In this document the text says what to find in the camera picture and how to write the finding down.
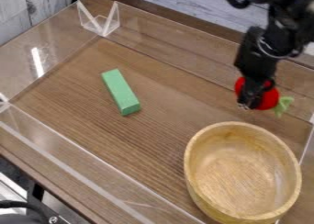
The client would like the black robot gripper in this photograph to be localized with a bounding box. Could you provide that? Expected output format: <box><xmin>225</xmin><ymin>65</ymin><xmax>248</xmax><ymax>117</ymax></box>
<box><xmin>233</xmin><ymin>27</ymin><xmax>303</xmax><ymax>109</ymax></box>

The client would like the red plush strawberry toy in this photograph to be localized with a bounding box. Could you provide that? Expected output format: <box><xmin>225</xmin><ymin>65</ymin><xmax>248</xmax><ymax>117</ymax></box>
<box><xmin>233</xmin><ymin>77</ymin><xmax>294</xmax><ymax>118</ymax></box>

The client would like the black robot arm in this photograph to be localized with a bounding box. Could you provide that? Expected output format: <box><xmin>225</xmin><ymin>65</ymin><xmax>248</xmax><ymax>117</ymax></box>
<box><xmin>225</xmin><ymin>0</ymin><xmax>314</xmax><ymax>110</ymax></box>

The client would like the round wooden bowl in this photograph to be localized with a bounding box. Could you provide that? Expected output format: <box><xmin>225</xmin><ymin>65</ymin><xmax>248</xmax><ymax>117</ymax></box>
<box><xmin>184</xmin><ymin>121</ymin><xmax>302</xmax><ymax>224</ymax></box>

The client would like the green rectangular block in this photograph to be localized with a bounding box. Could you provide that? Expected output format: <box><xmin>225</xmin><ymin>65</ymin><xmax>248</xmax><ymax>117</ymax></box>
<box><xmin>100</xmin><ymin>69</ymin><xmax>141</xmax><ymax>116</ymax></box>

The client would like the clear acrylic corner bracket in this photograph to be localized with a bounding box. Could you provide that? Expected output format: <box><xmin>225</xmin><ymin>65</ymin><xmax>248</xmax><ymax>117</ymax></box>
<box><xmin>76</xmin><ymin>1</ymin><xmax>120</xmax><ymax>38</ymax></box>

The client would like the clear acrylic tray wall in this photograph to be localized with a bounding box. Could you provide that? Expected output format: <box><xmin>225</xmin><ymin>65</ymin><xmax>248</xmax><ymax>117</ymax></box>
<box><xmin>0</xmin><ymin>95</ymin><xmax>204</xmax><ymax>224</ymax></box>

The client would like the black metal table frame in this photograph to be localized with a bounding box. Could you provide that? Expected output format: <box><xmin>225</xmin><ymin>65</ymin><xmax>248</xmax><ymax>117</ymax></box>
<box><xmin>26</xmin><ymin>183</ymin><xmax>70</xmax><ymax>224</ymax></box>

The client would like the black cable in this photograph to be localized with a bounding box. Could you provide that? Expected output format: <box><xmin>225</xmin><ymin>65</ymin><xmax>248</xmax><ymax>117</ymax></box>
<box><xmin>0</xmin><ymin>199</ymin><xmax>46</xmax><ymax>224</ymax></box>

